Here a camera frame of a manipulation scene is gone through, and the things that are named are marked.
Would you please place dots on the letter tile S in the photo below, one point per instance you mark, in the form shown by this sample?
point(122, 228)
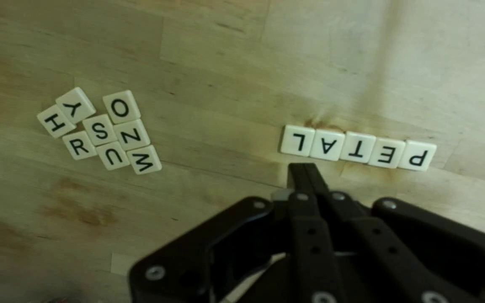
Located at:
point(100, 129)

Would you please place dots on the letter tile U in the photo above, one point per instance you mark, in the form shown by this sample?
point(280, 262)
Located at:
point(114, 154)

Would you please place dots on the letter tile T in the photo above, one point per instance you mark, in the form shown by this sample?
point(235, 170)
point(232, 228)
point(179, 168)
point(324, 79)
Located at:
point(358, 146)

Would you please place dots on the letter tile W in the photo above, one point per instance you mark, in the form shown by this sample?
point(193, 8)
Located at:
point(146, 159)

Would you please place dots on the letter tile L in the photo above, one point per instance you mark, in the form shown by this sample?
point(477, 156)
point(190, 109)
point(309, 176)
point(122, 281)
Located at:
point(297, 139)

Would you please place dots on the letter tile O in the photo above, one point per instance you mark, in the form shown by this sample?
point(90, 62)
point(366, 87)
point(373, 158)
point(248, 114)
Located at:
point(122, 106)

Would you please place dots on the letter tile A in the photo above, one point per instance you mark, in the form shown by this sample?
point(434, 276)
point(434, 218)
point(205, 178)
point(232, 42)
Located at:
point(328, 144)

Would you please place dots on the letter tile E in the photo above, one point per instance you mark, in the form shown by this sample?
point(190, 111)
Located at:
point(388, 153)

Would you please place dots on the letter tile Y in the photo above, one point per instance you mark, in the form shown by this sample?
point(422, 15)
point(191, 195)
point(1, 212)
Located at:
point(77, 104)

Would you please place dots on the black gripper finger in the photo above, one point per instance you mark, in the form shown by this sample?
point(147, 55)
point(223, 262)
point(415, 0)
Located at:
point(317, 185)
point(297, 181)

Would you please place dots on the letter tile H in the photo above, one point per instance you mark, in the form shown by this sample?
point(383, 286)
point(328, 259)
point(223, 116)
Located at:
point(55, 121)

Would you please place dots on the letter tile P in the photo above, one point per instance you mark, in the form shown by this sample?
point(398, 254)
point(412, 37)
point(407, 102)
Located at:
point(419, 154)

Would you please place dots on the letter tile Z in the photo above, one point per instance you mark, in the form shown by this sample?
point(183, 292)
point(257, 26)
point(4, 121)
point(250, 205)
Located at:
point(132, 134)

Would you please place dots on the letter tile R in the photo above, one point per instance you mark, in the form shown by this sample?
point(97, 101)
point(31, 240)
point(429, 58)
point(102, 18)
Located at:
point(80, 144)

